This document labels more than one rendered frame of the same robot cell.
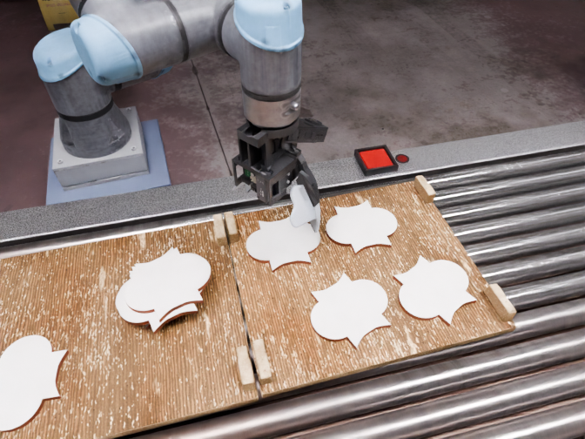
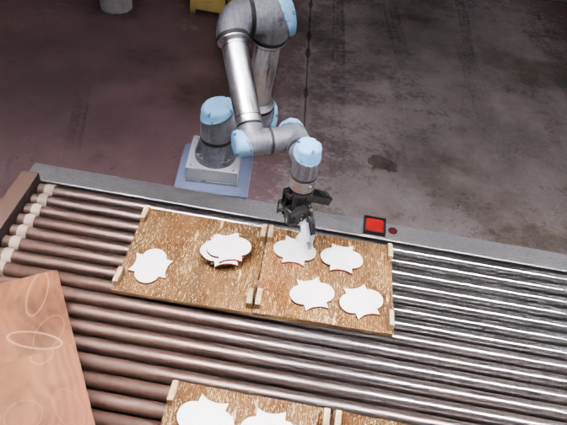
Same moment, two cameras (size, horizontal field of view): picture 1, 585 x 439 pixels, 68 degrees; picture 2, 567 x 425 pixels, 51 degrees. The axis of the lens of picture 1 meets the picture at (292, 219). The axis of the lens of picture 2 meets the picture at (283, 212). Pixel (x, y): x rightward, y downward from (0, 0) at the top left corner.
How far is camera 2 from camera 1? 1.13 m
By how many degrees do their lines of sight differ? 12
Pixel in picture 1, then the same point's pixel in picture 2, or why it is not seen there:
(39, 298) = (164, 234)
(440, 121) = (519, 217)
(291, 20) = (313, 158)
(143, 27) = (258, 141)
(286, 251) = (294, 255)
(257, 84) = (295, 174)
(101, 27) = (243, 137)
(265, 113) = (296, 186)
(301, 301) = (289, 282)
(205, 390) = (228, 301)
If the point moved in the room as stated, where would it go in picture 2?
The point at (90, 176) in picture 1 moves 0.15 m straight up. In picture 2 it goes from (203, 177) to (203, 145)
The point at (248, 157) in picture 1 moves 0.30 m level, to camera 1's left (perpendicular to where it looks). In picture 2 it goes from (284, 201) to (191, 169)
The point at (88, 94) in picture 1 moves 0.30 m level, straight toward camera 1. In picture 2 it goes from (221, 135) to (225, 194)
